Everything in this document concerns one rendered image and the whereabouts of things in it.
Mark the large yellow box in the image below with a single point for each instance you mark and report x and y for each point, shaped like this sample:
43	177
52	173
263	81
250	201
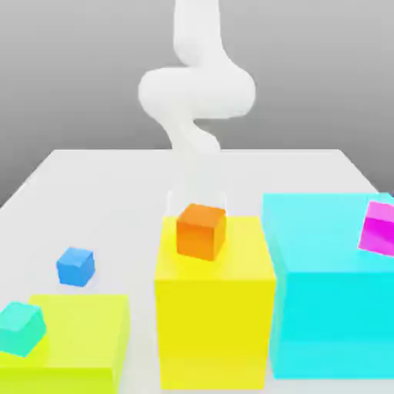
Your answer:
215	323

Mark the small magenta cube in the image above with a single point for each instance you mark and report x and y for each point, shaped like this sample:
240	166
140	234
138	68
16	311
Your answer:
378	229

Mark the large cyan box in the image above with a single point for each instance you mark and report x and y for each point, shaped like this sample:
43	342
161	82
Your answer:
332	307

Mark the small orange cube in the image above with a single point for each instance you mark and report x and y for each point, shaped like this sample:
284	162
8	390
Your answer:
200	234

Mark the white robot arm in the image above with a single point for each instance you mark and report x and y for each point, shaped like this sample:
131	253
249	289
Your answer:
197	92

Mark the large lime box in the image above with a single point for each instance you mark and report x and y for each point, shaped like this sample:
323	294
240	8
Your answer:
80	338

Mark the small turquoise cube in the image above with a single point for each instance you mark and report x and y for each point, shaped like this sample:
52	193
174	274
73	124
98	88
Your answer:
18	329

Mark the small blue cube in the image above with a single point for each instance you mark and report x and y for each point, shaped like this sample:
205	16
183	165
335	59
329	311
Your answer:
75	267

